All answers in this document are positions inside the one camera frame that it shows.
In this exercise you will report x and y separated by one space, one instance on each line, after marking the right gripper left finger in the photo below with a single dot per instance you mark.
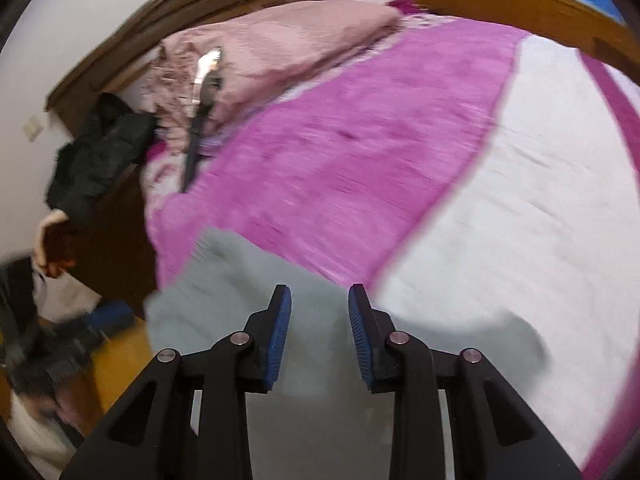
184 417

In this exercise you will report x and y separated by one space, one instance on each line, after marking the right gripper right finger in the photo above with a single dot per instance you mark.
462 398

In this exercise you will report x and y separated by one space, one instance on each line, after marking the grey pants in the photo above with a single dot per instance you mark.
319 421

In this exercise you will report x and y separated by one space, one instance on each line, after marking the person's left hand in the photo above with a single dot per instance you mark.
53 247

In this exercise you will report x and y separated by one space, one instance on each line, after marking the black clothes pile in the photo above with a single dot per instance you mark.
111 137

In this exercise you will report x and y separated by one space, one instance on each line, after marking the pink and white bedspread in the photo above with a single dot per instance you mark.
480 181

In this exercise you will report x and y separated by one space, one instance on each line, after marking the dusty pink folded quilt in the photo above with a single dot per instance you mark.
263 53

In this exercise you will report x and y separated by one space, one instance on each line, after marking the dark wooden headboard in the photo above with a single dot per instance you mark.
124 57

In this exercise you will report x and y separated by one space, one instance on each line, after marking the wooden window cabinet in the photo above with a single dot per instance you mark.
567 22

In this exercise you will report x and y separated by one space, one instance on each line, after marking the white wall switch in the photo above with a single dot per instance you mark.
32 128

